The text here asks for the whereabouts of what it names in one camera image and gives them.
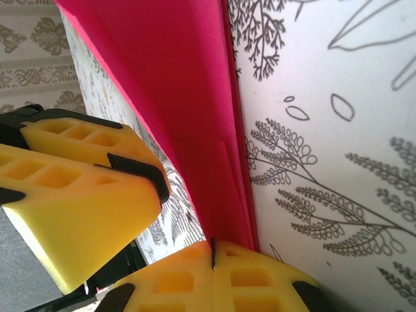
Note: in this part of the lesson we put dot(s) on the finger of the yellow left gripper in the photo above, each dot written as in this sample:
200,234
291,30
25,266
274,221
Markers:
81,221
81,136

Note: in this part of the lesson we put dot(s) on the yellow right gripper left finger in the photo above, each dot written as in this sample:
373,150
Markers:
169,286

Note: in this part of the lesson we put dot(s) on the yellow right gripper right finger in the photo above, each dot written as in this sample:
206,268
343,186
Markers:
253,286

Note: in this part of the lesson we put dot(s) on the pink paper sheet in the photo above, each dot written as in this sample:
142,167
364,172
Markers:
169,97

